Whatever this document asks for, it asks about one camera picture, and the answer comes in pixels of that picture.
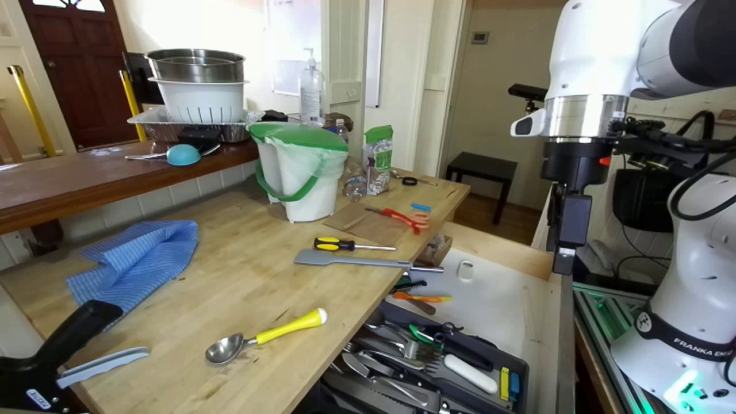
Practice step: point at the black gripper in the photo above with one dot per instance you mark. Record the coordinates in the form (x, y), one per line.
(571, 169)

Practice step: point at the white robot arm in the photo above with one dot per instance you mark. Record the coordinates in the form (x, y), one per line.
(603, 53)

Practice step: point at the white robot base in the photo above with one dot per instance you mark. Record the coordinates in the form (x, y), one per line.
(681, 344)

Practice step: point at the white wooden drawer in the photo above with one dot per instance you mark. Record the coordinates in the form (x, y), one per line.
(514, 302)

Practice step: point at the black stool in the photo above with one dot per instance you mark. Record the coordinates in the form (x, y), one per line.
(484, 169)

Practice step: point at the blue chalk piece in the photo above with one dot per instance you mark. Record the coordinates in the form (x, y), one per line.
(419, 207)

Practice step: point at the orange scissors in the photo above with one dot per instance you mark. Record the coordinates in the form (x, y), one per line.
(414, 223)

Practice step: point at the green topped jar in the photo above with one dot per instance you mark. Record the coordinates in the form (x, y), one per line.
(377, 149)

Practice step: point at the wooden cutting board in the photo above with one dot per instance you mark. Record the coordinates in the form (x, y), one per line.
(367, 223)

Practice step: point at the yellow blue tool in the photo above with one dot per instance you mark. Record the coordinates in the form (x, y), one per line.
(509, 385)

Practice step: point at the yellow black screwdriver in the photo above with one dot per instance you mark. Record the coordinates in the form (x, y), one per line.
(348, 244)

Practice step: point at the grey cutlery tray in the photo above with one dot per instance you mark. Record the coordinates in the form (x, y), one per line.
(395, 363)

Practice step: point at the white bin with green lid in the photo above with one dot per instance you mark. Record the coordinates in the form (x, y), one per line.
(300, 169)

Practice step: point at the clear spray bottle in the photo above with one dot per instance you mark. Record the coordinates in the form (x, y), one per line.
(311, 92)

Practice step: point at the grey spatula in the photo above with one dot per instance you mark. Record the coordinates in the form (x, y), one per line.
(318, 257)

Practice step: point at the teal lid brush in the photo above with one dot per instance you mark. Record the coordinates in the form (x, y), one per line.
(179, 154)

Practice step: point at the white dish rack tub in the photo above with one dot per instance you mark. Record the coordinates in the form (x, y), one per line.
(203, 102)

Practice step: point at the steel bowl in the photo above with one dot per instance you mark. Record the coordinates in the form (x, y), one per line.
(197, 64)

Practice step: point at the blue cloth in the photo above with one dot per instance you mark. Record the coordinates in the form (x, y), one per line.
(137, 263)

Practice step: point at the black clamp tool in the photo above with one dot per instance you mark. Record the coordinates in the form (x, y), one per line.
(41, 385)

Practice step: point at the black ring band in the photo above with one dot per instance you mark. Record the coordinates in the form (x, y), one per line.
(411, 180)

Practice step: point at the white handled knife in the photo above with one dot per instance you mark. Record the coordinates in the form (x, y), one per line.
(471, 374)

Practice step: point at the yellow handled ice cream scoop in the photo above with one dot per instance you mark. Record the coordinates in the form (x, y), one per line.
(234, 346)

